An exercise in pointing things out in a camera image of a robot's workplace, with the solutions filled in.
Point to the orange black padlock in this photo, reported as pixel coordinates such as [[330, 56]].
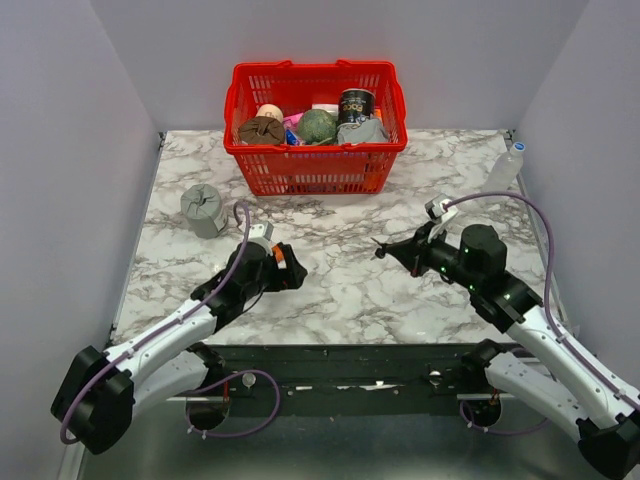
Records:
[[282, 255]]

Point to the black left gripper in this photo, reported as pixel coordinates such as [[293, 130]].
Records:
[[291, 278]]

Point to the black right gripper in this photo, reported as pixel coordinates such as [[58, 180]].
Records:
[[414, 251]]

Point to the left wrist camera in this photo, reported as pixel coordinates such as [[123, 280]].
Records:
[[261, 233]]

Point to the pink packet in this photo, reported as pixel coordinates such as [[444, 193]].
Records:
[[290, 124]]

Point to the brown wrapped roll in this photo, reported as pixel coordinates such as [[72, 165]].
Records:
[[262, 130]]

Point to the black head key bunch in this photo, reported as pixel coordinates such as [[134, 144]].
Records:
[[382, 249]]

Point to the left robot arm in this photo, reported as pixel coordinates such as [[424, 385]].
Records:
[[102, 390]]

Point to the grey wrapped roll on table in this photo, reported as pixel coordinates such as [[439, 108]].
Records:
[[204, 210]]

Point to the beige egg shaped object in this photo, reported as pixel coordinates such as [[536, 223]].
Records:
[[271, 111]]

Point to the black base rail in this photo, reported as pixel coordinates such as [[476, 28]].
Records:
[[253, 381]]

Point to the black can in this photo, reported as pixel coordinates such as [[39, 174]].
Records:
[[355, 106]]

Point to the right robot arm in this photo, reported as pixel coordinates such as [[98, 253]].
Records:
[[590, 403]]

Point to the clear plastic bottle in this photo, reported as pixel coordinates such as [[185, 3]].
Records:
[[505, 169]]

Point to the green round ball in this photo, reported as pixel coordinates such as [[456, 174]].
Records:
[[317, 127]]

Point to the red plastic basket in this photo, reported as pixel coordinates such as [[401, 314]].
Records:
[[313, 170]]

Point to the grey wrapped roll in basket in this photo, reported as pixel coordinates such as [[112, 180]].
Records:
[[369, 131]]

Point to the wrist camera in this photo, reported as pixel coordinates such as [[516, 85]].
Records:
[[261, 233], [440, 214]]

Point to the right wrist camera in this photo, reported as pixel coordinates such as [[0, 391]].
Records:
[[440, 214]]

